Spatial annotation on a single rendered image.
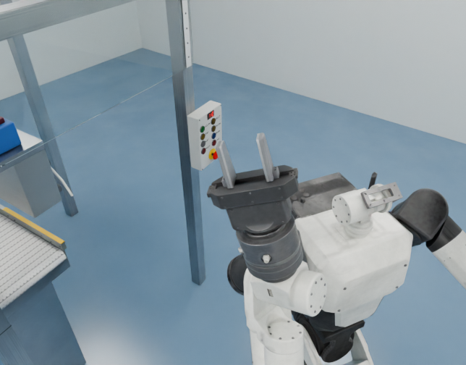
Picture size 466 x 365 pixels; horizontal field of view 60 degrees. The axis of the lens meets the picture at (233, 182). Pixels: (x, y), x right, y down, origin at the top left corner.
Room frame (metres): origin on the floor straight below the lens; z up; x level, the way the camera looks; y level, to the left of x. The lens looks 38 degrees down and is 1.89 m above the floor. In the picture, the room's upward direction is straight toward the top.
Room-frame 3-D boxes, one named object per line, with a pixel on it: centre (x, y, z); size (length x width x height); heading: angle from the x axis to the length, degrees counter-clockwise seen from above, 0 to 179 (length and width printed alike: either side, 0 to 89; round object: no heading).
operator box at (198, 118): (1.53, 0.12, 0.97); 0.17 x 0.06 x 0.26; 148
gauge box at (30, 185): (1.02, 0.68, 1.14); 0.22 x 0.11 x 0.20; 58
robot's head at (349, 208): (0.65, -0.27, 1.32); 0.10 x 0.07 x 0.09; 113
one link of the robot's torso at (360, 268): (0.71, -0.26, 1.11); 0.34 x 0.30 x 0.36; 113
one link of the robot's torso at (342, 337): (0.73, -0.24, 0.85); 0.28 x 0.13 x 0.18; 23
